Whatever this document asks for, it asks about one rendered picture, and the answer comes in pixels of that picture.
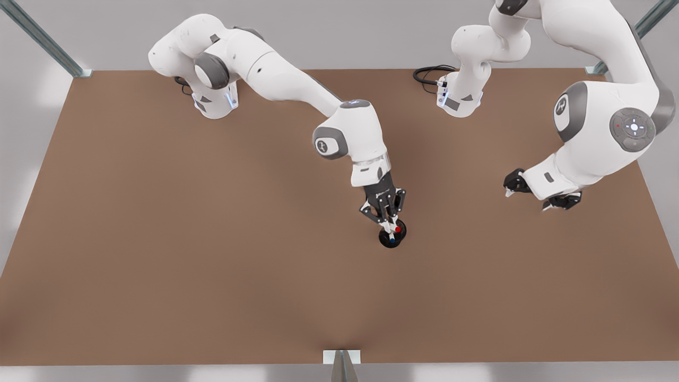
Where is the silver frame post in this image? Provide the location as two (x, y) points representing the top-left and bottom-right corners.
(585, 0), (679, 75)
(0, 0), (92, 79)
(323, 349), (362, 382)

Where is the black round pen cup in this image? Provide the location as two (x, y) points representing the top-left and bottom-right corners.
(378, 217), (408, 249)

